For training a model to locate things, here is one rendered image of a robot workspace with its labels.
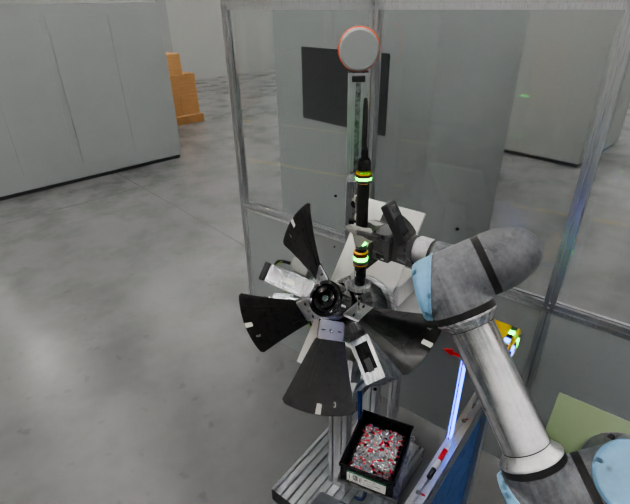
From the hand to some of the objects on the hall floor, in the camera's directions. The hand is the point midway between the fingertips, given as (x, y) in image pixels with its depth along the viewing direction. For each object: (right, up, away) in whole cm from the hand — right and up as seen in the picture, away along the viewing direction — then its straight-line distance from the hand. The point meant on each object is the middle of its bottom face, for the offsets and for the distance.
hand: (353, 222), depth 131 cm
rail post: (+53, -128, +73) cm, 157 cm away
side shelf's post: (+29, -106, +114) cm, 159 cm away
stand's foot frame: (+6, -119, +91) cm, 150 cm away
